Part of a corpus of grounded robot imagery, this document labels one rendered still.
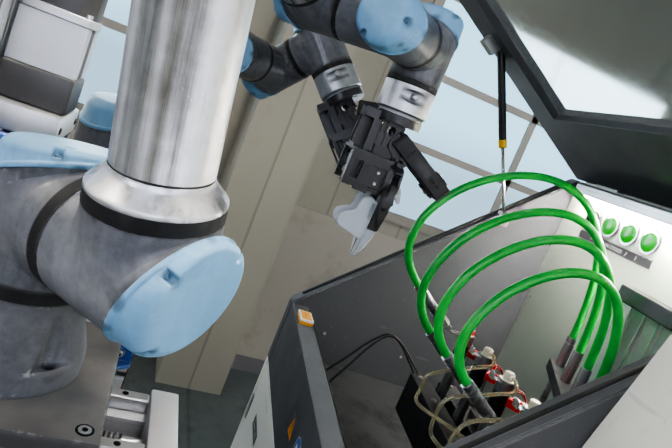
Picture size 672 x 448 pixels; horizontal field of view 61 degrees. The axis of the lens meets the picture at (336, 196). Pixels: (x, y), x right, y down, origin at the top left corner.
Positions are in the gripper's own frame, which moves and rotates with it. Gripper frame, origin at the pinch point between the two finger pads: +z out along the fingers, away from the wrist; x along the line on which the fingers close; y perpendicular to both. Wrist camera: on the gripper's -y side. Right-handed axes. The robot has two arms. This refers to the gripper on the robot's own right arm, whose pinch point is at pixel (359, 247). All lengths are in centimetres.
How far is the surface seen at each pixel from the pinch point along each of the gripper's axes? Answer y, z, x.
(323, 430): -3.9, 26.5, 5.4
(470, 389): -18.2, 10.7, 12.8
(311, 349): -5.1, 26.4, -20.8
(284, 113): 5, -9, -158
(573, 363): -44.4, 7.6, -3.4
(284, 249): -21, 54, -189
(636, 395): -30.7, 0.4, 24.8
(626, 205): -54, -21, -21
